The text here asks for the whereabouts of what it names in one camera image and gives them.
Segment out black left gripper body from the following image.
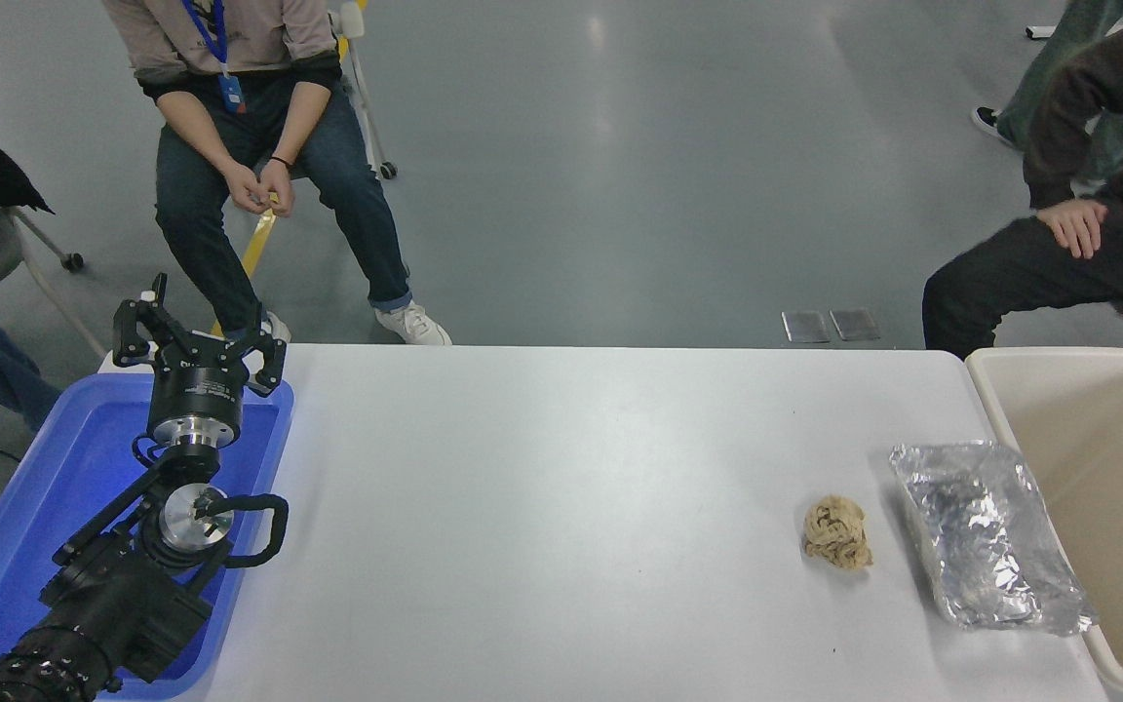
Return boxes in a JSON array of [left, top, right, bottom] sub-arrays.
[[146, 343, 249, 431]]

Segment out person's right hand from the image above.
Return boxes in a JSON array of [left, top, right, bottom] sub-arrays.
[[222, 160, 267, 216]]

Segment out person's left hand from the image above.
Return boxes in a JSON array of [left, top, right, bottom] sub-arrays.
[[258, 157, 295, 218]]

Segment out person's hand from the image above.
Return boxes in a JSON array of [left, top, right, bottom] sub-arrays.
[[1037, 198, 1108, 260]]

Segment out grey wheeled chair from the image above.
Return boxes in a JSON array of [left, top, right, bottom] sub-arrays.
[[0, 203, 109, 362]]

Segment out blue plastic tray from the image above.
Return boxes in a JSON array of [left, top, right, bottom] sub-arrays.
[[0, 372, 294, 701]]

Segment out white wheeled chair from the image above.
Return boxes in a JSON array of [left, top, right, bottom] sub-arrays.
[[328, 0, 398, 180]]

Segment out metal floor plate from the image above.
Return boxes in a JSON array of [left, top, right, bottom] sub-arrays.
[[782, 311, 830, 345], [831, 309, 879, 343]]

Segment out crumpled tan paper ball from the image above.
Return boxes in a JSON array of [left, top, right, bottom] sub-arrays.
[[803, 494, 873, 570]]

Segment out large pale plastic bin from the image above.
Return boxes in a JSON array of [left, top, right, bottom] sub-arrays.
[[965, 347, 1123, 698]]

